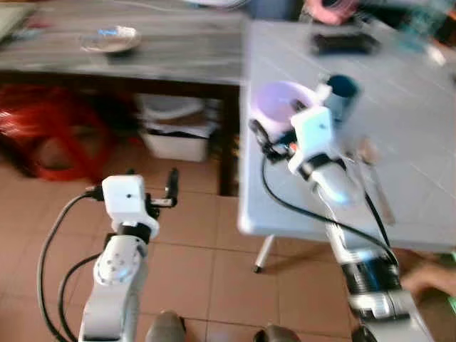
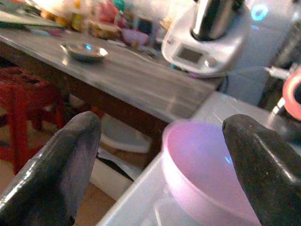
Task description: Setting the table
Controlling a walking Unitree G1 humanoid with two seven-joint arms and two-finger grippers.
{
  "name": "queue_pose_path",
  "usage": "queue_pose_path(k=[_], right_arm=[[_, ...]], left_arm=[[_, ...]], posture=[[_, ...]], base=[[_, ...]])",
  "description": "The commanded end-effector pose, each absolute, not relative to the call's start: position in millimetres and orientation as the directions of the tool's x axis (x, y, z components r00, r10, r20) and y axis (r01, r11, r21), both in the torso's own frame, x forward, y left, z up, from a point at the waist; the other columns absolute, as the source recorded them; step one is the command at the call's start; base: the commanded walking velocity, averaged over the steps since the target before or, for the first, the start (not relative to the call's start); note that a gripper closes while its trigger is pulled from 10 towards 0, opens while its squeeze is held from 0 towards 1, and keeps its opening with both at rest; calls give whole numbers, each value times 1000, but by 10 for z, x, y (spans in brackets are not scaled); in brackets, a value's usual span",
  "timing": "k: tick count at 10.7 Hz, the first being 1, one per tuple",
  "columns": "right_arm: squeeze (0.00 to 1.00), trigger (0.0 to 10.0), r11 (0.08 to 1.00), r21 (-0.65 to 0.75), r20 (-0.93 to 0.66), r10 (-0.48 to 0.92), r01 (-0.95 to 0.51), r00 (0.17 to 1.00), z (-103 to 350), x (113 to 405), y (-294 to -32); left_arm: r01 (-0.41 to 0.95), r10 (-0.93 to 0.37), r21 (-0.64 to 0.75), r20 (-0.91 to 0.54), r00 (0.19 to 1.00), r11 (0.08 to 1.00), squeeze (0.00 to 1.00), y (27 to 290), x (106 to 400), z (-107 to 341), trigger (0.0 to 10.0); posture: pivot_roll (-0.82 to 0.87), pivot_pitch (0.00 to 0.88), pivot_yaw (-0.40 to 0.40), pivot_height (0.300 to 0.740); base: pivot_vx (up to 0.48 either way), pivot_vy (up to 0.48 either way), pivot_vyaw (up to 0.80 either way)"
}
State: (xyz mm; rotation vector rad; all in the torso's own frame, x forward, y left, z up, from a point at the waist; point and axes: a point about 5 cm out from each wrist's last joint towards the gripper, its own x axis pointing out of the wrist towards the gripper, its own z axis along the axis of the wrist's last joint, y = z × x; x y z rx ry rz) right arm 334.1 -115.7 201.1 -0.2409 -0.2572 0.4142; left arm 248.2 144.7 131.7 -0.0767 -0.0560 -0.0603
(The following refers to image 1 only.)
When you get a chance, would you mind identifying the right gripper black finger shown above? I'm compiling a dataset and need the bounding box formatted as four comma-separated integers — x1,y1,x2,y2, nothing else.
248,119,271,149

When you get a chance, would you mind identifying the purple plastic bowl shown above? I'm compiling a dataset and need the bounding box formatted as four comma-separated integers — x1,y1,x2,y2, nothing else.
254,80,323,135

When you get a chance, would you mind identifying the white storage box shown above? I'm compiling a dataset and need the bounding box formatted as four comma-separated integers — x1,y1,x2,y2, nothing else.
134,94,220,162

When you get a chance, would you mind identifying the metal fork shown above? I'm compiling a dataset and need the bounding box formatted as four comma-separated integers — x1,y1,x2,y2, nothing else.
342,148,371,207

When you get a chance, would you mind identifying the dark teal cup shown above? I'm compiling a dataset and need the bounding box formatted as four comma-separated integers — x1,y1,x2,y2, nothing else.
322,73,362,125

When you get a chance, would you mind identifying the metal spoon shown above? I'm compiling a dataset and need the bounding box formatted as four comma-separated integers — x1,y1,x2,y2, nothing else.
356,138,397,226

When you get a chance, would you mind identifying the grey wooden table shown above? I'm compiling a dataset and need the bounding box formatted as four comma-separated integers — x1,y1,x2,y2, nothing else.
0,0,247,197

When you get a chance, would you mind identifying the flat black device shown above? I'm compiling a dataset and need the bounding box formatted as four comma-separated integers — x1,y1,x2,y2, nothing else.
311,31,380,57

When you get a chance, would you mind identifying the white plastic folding table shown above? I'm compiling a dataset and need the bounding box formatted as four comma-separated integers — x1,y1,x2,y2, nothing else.
237,19,456,274

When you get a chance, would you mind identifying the shallow glass dish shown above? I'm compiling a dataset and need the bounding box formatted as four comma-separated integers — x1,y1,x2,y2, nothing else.
79,26,143,55

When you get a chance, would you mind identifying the pink round item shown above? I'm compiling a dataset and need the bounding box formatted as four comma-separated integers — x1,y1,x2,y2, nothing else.
305,0,362,26

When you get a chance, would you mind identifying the person's bare foot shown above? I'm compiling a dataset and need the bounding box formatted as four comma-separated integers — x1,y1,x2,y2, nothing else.
401,261,456,301

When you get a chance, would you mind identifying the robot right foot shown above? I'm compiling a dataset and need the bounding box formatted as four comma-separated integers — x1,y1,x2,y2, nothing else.
254,325,301,342

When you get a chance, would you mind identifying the teal transparent bottle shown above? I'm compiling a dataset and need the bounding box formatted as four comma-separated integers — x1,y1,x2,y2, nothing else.
398,0,444,55

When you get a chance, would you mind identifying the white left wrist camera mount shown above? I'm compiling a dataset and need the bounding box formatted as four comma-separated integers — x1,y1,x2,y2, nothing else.
101,175,150,223

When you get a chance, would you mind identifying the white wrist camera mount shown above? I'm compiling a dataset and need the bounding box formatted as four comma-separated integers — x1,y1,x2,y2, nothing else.
288,105,337,163
101,175,150,223

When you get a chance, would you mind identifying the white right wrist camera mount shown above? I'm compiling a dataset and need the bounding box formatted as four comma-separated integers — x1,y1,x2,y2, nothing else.
288,105,337,163

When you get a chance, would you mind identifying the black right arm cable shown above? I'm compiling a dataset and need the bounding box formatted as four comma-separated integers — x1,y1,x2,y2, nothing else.
259,153,398,266

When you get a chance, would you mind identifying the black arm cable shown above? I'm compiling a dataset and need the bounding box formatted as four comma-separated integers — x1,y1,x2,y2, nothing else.
36,187,106,342
259,153,398,266

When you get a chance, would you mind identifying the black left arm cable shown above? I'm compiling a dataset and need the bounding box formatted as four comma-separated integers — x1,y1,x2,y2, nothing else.
36,187,106,342

